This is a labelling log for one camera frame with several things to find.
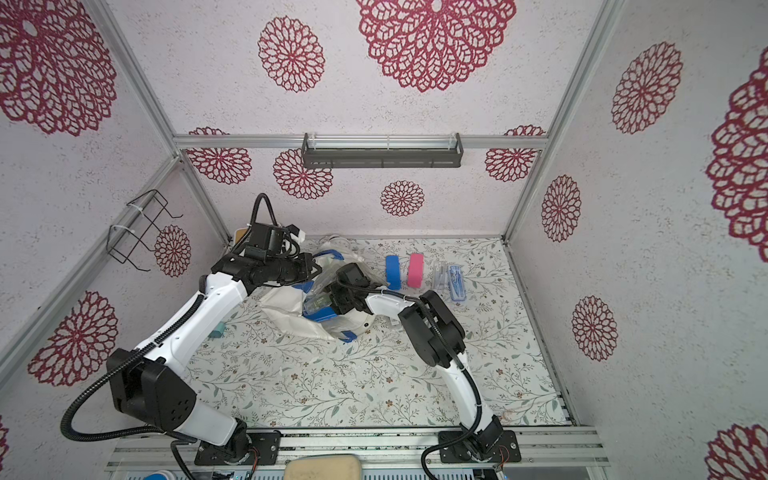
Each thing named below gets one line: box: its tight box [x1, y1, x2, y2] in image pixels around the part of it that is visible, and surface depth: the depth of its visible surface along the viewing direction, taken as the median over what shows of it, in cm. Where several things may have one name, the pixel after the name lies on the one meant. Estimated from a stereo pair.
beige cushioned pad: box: [284, 454, 363, 480], surface depth 69 cm
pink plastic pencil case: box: [407, 253, 425, 289], surface depth 113 cm
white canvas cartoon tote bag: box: [259, 286, 375, 340], surface depth 89 cm
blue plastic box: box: [386, 255, 401, 290], surface depth 115 cm
